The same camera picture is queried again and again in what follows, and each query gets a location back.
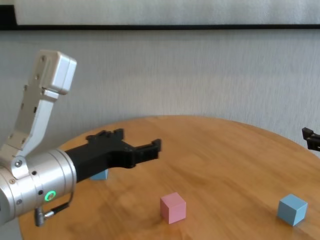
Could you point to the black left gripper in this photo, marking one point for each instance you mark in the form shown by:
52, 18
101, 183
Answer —
105, 155

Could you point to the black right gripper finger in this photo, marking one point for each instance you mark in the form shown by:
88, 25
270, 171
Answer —
311, 140

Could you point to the blue cube block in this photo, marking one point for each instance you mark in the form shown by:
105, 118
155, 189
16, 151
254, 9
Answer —
291, 211
100, 176

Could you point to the pink cube block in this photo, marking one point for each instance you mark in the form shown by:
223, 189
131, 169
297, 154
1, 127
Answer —
172, 208

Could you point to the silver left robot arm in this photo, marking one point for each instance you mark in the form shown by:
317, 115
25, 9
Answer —
37, 180

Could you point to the white foam panel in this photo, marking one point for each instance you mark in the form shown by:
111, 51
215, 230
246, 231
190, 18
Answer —
160, 12

